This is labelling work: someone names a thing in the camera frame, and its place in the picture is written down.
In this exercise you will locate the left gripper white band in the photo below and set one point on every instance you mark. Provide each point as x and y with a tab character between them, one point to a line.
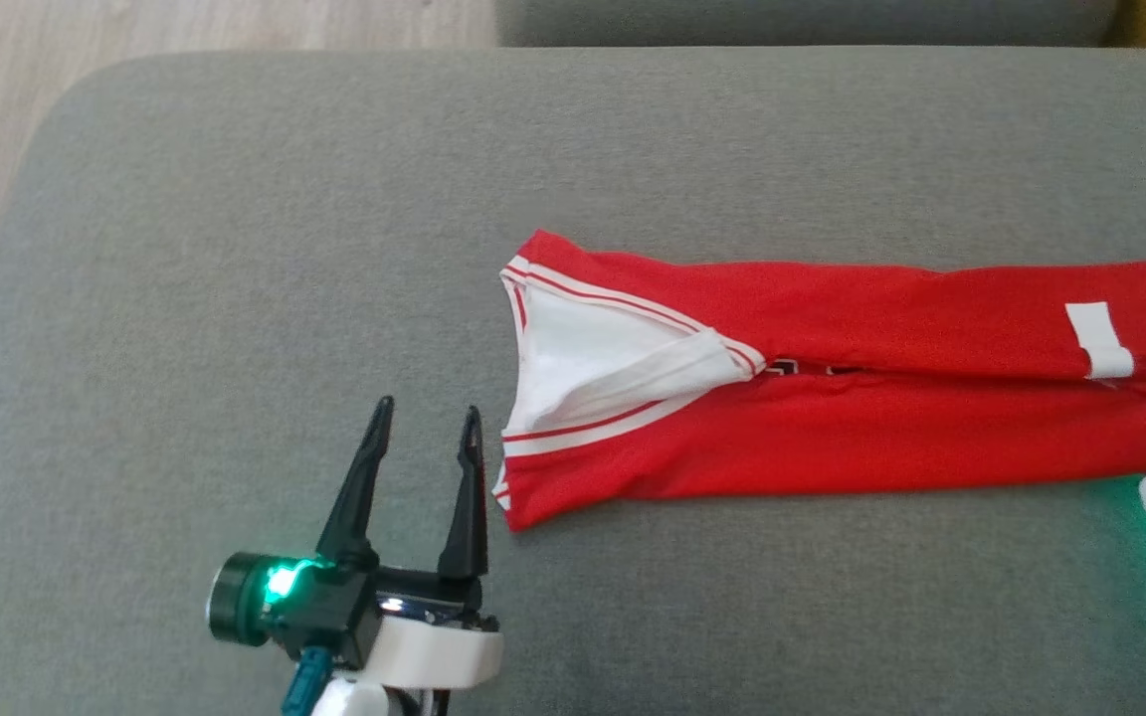
424	651

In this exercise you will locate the red jersey with white trim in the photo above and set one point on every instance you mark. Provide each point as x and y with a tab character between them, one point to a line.
881	428

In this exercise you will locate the grey sofa seat cushion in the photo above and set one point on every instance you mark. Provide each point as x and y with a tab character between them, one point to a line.
235	249

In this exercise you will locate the black cylindrical camera green light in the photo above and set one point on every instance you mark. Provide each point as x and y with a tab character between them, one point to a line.
233	597

